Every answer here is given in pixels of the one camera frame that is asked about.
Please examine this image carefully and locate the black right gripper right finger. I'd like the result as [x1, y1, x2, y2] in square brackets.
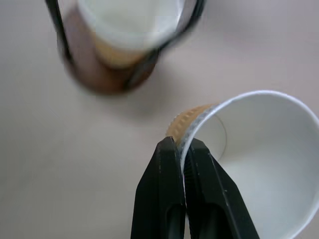
[184, 138, 261, 239]

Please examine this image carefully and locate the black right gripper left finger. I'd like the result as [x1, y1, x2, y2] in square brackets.
[130, 136, 187, 239]

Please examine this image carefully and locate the brown ribbed paper cup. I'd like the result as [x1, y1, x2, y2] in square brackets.
[61, 0, 186, 96]
[165, 90, 319, 239]

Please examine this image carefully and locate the black wire cup holder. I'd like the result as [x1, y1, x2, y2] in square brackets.
[45, 0, 206, 91]

